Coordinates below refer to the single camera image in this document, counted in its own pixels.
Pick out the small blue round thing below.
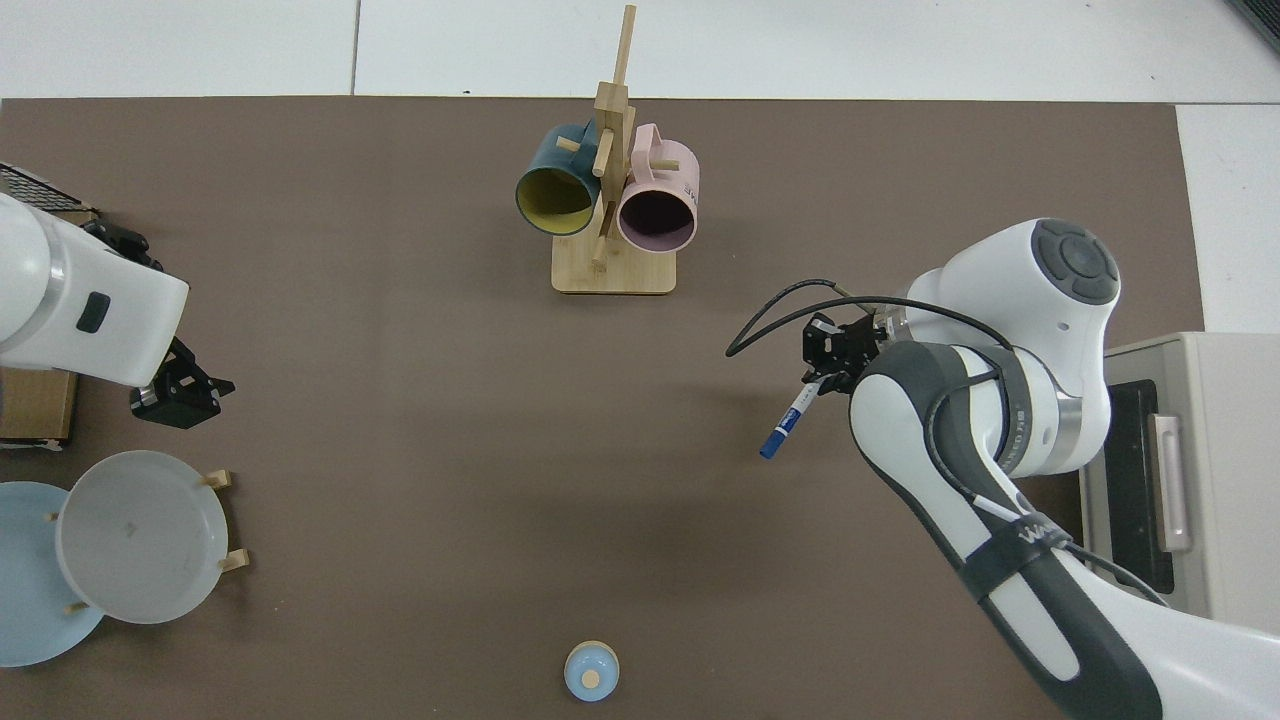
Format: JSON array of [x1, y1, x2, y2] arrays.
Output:
[[563, 641, 621, 703]]

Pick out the dark corner panel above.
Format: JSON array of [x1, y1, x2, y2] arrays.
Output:
[[1225, 0, 1280, 53]]

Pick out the wooden cup stand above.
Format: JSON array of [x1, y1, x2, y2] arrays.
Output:
[[552, 5, 679, 296]]

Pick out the brown table cloth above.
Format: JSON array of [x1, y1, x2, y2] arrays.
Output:
[[0, 96, 1206, 720]]

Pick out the pale toaster oven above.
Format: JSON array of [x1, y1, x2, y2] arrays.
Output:
[[1078, 332, 1280, 636]]

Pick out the blue and white marker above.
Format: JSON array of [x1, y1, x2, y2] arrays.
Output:
[[759, 378, 824, 461]]

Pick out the pink cup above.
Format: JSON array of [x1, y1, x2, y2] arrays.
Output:
[[616, 123, 700, 254]]

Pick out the wooden plate rack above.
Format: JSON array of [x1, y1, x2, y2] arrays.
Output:
[[45, 468, 251, 614]]

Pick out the dark teal cup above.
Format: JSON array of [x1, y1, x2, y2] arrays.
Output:
[[515, 122, 604, 238]]

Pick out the light blue plate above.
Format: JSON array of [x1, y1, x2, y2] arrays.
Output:
[[0, 482, 106, 668]]

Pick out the wire basket with wooden floor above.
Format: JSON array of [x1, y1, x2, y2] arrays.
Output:
[[0, 162, 101, 451]]

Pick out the grey plate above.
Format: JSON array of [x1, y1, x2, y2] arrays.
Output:
[[55, 450, 229, 626]]

